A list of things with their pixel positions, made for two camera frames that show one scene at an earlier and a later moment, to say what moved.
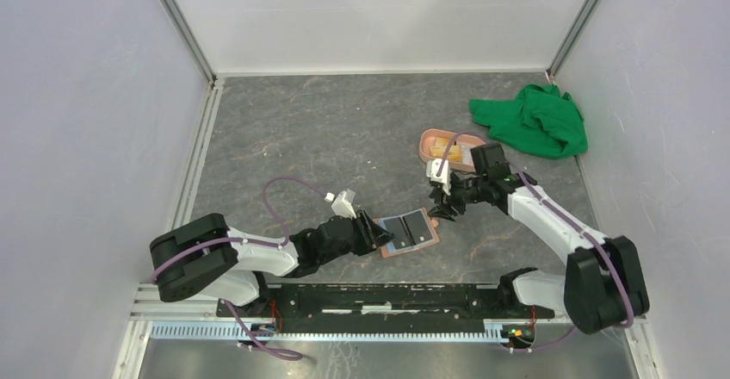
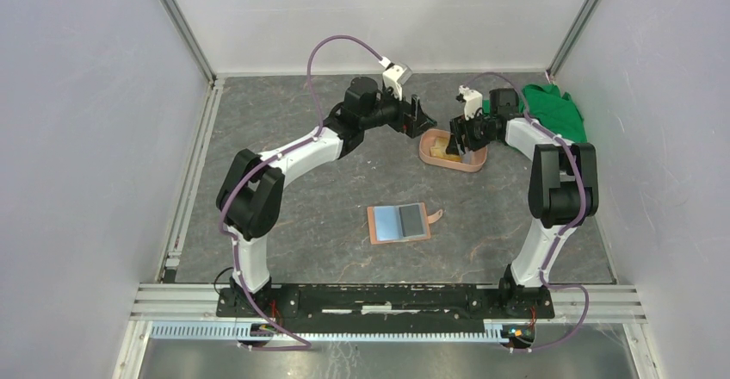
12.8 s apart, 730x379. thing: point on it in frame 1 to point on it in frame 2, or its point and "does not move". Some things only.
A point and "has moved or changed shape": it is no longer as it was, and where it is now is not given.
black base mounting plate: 386,304 does not move
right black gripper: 442,209 to 460,126
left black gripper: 370,237 to 415,125
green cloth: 539,122 does not move
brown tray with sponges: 411,231 has moved or changed shape
